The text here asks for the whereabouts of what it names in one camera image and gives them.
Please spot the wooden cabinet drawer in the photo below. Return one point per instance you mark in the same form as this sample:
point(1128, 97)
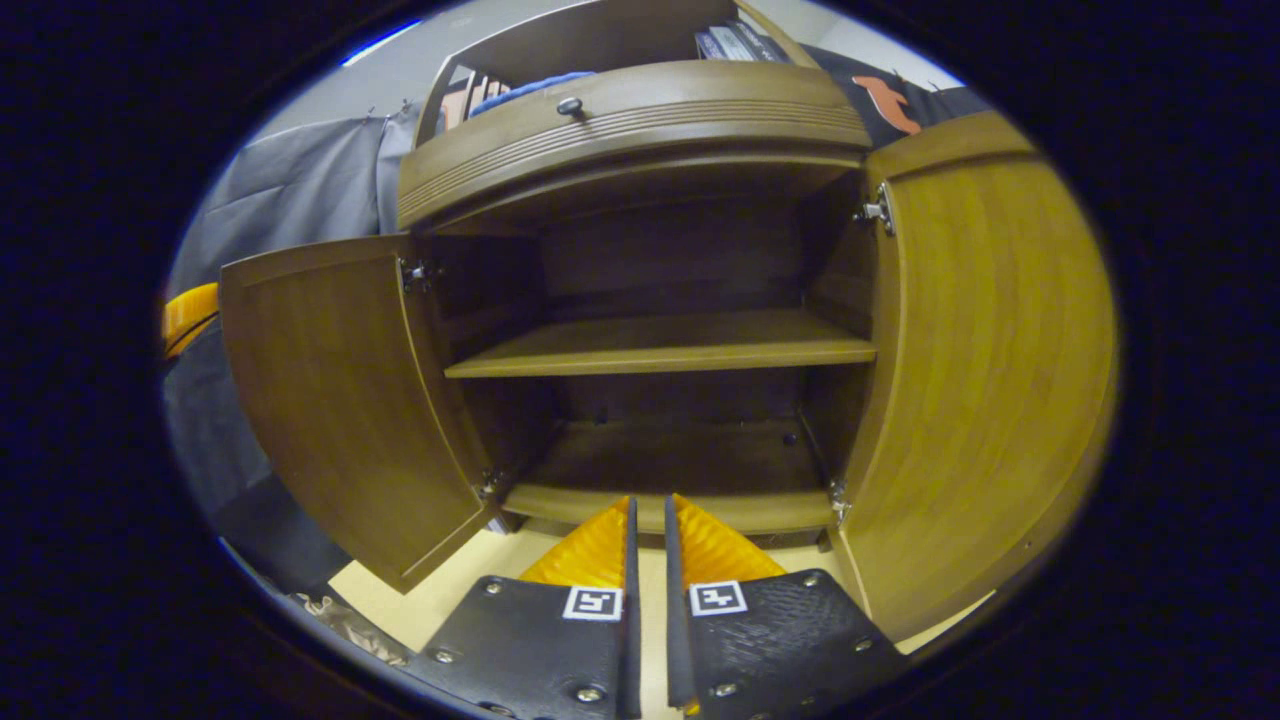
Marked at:
point(650, 135)

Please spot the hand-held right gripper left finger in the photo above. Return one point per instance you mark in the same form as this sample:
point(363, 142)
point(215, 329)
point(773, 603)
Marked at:
point(545, 650)

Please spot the black round drawer knob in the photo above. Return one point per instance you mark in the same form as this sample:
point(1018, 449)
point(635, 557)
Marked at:
point(570, 106)

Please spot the grey book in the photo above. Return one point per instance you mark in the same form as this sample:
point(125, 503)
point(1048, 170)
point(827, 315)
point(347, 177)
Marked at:
point(742, 42)

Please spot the blue folded towel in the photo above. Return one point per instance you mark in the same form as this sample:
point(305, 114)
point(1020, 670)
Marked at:
point(530, 88)

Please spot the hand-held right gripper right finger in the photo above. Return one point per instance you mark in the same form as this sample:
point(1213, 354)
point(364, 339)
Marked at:
point(780, 650)

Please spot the light patterned cloth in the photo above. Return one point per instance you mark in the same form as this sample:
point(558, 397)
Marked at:
point(350, 625)

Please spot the black backdrop cloth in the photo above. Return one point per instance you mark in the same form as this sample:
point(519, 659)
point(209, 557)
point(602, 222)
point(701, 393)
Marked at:
point(290, 190)

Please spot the wooden inner shelf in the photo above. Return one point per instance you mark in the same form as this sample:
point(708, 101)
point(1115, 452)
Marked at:
point(660, 345)

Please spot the dark blue book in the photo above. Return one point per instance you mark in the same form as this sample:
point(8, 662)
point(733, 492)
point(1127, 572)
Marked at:
point(712, 45)

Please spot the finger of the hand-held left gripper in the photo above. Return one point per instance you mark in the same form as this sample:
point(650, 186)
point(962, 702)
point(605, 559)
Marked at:
point(188, 315)

